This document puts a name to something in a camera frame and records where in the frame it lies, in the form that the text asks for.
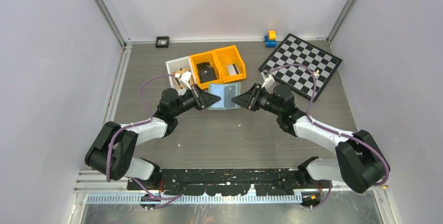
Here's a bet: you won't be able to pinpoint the middle orange storage bin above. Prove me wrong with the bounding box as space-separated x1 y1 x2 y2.
190 50 222 90

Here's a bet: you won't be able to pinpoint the black wallet in bin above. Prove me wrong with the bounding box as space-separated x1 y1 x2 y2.
196 62 217 83

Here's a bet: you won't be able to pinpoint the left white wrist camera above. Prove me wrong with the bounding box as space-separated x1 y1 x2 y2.
174 71 192 90

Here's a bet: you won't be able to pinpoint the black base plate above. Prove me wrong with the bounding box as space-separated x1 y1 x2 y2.
127 168 331 196

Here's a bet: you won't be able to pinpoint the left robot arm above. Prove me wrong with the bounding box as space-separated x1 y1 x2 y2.
85 85 221 190

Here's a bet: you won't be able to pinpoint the brown cards in white bin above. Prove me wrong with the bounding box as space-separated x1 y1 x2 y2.
173 68 193 90

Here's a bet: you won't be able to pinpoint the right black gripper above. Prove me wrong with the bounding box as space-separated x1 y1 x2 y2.
231 83 282 116

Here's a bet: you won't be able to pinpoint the white storage bin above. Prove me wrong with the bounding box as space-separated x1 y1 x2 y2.
165 56 196 95

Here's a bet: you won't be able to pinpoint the small black square box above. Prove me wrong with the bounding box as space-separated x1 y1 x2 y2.
155 36 170 48

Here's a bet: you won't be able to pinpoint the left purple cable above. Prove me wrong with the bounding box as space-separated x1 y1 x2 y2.
105 74 186 211

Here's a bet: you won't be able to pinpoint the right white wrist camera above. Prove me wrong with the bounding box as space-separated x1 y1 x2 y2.
261 70 275 90

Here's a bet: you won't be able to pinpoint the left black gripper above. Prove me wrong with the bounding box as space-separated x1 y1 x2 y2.
172 84 220 117

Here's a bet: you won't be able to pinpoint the black white chessboard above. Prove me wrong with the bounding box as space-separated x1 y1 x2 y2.
259 33 342 101

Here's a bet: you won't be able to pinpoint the orange storage bin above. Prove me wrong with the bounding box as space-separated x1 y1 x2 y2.
214 45 247 84
190 50 222 90

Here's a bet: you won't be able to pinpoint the white card with stripe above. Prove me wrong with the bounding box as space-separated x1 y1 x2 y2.
226 64 240 76

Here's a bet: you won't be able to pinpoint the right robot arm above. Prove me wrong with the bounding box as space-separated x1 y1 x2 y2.
232 84 390 193

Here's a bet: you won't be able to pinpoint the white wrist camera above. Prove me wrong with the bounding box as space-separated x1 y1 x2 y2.
174 71 192 90
261 70 275 90

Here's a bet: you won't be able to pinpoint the right orange storage bin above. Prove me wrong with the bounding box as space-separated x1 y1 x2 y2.
214 45 247 84

